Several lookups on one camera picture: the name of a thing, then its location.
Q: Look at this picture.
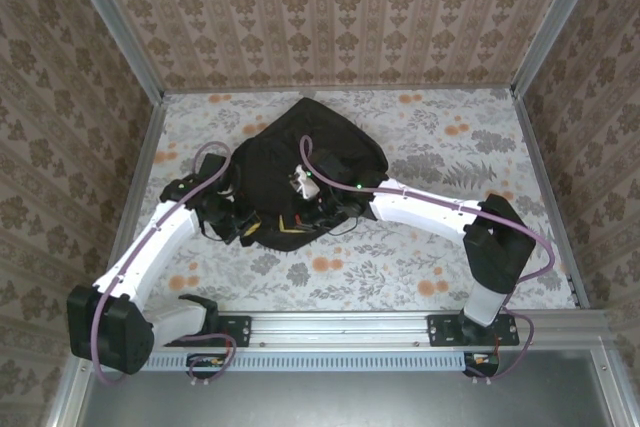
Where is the floral table cover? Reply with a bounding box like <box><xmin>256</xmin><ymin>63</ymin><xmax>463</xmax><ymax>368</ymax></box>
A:
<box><xmin>113</xmin><ymin>87</ymin><xmax>581</xmax><ymax>312</ymax></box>

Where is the black backpack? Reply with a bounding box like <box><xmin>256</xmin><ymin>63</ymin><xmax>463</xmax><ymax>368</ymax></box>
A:
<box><xmin>232</xmin><ymin>98</ymin><xmax>391</xmax><ymax>253</ymax></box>

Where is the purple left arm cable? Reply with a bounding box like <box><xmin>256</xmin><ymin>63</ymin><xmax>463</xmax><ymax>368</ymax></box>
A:
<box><xmin>92</xmin><ymin>140</ymin><xmax>236</xmax><ymax>386</ymax></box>

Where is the aluminium frame post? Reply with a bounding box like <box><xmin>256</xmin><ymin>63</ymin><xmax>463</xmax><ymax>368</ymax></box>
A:
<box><xmin>509</xmin><ymin>0</ymin><xmax>609</xmax><ymax>98</ymax></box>
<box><xmin>59</xmin><ymin>0</ymin><xmax>166</xmax><ymax>104</ymax></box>

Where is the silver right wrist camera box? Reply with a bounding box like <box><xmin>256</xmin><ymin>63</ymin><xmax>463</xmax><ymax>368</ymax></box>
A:
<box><xmin>291</xmin><ymin>163</ymin><xmax>321</xmax><ymax>199</ymax></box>

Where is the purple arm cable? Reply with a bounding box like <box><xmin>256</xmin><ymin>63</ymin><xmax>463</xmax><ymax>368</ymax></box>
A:
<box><xmin>92</xmin><ymin>140</ymin><xmax>236</xmax><ymax>386</ymax></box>
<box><xmin>298</xmin><ymin>135</ymin><xmax>556</xmax><ymax>381</ymax></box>

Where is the aluminium front rail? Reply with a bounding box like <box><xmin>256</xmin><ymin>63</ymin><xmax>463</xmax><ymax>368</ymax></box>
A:
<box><xmin>74</xmin><ymin>310</ymin><xmax>612</xmax><ymax>348</ymax></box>

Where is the aluminium panel edge bar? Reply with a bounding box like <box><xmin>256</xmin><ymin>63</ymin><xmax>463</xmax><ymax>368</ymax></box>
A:
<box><xmin>47</xmin><ymin>346</ymin><xmax>94</xmax><ymax>427</ymax></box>
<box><xmin>592</xmin><ymin>341</ymin><xmax>640</xmax><ymax>427</ymax></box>

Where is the grey metal panel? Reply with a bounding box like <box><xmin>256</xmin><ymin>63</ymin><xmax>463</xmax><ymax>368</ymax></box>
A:
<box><xmin>74</xmin><ymin>369</ymin><xmax>619</xmax><ymax>427</ymax></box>

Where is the grey slotted cable duct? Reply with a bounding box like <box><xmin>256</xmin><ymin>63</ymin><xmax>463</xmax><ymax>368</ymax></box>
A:
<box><xmin>144</xmin><ymin>350</ymin><xmax>469</xmax><ymax>373</ymax></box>

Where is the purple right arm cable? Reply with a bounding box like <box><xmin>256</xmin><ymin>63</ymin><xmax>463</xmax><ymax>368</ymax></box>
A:
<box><xmin>298</xmin><ymin>135</ymin><xmax>556</xmax><ymax>381</ymax></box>

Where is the black cable connector socket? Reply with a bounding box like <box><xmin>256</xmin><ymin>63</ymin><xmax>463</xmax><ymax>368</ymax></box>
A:
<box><xmin>187</xmin><ymin>354</ymin><xmax>229</xmax><ymax>373</ymax></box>
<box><xmin>463</xmin><ymin>351</ymin><xmax>501</xmax><ymax>378</ymax></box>

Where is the aluminium side rail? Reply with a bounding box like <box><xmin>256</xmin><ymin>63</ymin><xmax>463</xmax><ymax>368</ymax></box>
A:
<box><xmin>94</xmin><ymin>94</ymin><xmax>169</xmax><ymax>312</ymax></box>
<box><xmin>512</xmin><ymin>91</ymin><xmax>591</xmax><ymax>309</ymax></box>

